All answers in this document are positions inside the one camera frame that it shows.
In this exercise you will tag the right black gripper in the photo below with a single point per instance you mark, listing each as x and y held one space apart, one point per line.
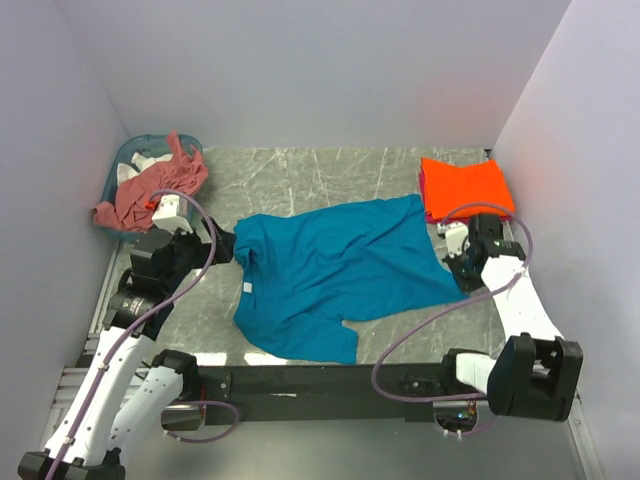
464 285

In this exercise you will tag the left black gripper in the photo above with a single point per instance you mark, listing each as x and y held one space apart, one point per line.
224 247

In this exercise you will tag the teal blue t shirt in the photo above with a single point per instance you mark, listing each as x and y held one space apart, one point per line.
305 275

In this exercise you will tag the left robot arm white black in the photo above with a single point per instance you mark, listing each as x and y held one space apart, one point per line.
98 434

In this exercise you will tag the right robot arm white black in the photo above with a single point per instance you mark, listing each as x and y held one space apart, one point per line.
536 373

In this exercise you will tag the salmon pink t shirt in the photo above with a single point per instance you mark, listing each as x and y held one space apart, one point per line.
136 198

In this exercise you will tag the folded orange t shirt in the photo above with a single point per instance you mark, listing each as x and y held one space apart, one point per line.
450 187

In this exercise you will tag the teal plastic basket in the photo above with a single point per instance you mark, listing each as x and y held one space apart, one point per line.
149 146

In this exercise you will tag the white garment in basket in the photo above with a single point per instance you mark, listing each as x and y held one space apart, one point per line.
138 164

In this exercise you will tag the black base beam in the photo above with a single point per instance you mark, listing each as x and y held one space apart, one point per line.
269 393

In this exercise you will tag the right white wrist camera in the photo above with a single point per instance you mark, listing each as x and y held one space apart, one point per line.
456 237

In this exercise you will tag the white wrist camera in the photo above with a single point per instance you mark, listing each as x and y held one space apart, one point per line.
456 237
172 214

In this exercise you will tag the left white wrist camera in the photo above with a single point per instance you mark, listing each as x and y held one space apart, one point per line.
172 214

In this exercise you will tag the aluminium frame rail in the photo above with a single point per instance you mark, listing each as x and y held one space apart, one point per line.
69 384

